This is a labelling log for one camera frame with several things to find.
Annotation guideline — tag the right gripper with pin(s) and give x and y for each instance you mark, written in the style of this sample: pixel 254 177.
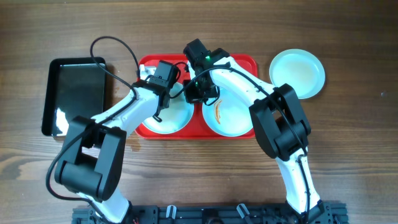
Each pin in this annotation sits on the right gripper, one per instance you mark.
pixel 200 94

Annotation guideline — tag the light blue plate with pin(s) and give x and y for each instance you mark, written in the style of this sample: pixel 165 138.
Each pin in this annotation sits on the light blue plate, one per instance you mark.
pixel 174 118
pixel 227 116
pixel 300 69

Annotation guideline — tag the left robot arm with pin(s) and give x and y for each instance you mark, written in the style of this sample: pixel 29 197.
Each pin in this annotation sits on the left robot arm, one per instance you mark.
pixel 91 159

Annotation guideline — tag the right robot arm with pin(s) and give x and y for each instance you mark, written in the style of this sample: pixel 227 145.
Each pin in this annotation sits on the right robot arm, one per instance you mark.
pixel 280 125

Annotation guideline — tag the red plastic tray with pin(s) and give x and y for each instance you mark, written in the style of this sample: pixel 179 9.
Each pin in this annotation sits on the red plastic tray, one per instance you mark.
pixel 196 128

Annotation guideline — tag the black water tray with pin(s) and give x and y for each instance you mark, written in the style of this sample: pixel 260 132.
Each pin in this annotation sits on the black water tray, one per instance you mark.
pixel 75 87

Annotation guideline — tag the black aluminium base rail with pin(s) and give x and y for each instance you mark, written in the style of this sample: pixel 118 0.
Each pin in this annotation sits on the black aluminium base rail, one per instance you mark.
pixel 324 212

